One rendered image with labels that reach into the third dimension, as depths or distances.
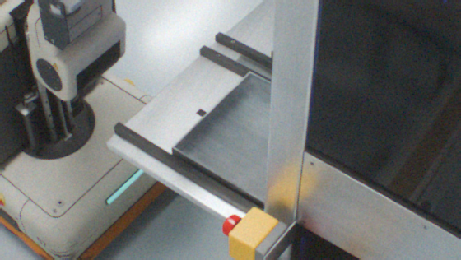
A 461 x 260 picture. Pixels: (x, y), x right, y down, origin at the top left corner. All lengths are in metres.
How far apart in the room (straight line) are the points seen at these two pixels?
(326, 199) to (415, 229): 0.16
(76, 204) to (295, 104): 1.27
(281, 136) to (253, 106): 0.49
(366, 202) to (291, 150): 0.14
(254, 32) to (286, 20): 0.81
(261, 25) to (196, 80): 0.23
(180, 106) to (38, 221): 0.77
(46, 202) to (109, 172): 0.22
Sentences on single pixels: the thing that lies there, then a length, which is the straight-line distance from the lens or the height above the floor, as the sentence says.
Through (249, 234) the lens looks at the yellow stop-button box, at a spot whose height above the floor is 1.03.
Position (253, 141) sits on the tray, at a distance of 1.60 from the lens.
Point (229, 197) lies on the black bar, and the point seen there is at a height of 0.90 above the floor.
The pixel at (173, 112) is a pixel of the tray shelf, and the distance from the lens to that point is 1.66.
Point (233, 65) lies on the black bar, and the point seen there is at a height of 0.90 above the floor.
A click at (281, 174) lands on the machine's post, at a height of 1.12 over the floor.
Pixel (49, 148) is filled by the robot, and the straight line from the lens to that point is 2.44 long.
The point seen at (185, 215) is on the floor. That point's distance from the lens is 2.56.
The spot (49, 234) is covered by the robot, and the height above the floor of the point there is 0.26.
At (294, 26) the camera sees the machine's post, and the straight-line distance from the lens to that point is 1.02.
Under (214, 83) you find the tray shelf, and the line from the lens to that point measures 1.71.
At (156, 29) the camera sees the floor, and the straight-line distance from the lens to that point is 3.17.
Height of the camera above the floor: 2.11
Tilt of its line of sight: 49 degrees down
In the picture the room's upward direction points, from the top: straight up
